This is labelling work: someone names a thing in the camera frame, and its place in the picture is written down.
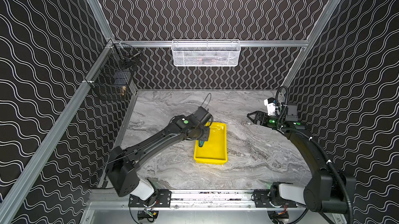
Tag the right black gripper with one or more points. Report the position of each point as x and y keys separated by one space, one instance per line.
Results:
x=260 y=119

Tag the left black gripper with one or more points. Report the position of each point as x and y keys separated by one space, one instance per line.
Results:
x=201 y=133

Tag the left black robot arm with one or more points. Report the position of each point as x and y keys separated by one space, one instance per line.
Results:
x=123 y=164

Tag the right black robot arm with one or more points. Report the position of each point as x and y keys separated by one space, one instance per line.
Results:
x=329 y=189

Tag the yellow plastic bin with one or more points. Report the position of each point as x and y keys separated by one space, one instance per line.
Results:
x=214 y=151

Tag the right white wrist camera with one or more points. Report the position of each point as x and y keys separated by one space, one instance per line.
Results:
x=270 y=103

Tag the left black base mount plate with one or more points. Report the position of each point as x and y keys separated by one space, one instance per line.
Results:
x=161 y=198

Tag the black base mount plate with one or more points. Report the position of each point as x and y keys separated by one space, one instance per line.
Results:
x=161 y=198
x=265 y=199

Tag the white mesh wall basket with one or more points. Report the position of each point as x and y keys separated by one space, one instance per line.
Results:
x=206 y=53

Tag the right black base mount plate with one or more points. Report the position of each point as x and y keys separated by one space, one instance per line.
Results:
x=265 y=199

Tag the black wire wall basket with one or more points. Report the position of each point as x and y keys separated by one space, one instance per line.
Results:
x=112 y=82

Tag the aluminium front rail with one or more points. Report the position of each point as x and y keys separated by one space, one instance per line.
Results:
x=185 y=199

